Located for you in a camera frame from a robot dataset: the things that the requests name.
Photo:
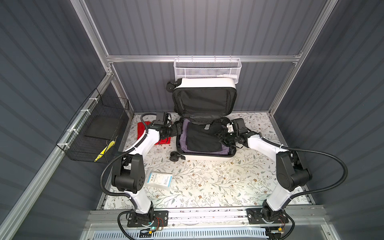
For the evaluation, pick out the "red t-shirt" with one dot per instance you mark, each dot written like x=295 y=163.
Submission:
x=144 y=132

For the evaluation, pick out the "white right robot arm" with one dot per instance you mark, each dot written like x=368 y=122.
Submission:
x=292 y=172

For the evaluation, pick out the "white perforated cable duct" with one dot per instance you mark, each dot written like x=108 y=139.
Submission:
x=242 y=233

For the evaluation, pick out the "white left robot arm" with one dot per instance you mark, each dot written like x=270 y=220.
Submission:
x=128 y=173

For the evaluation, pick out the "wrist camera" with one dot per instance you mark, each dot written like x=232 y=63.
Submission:
x=163 y=118
x=237 y=126

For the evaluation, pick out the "black wire mesh basket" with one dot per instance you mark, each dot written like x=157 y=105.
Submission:
x=104 y=118

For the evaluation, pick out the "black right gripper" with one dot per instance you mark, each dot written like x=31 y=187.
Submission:
x=223 y=139

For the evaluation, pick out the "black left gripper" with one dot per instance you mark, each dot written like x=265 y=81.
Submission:
x=174 y=132

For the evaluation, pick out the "black t-shirt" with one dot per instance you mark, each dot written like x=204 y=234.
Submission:
x=202 y=140

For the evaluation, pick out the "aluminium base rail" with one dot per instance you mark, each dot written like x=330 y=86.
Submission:
x=216 y=216

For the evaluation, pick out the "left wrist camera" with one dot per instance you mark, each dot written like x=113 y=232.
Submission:
x=163 y=118

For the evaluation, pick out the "white box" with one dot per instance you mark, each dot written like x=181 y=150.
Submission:
x=159 y=180

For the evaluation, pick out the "yellow black striped tape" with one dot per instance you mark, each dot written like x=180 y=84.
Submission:
x=105 y=150

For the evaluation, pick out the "white wire mesh basket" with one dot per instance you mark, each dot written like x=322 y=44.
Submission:
x=208 y=67

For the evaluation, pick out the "white black suitcase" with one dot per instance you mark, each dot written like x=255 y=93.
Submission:
x=202 y=101

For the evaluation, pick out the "purple trousers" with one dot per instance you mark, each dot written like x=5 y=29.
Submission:
x=182 y=141

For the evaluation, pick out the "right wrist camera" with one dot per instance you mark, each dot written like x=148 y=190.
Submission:
x=237 y=126

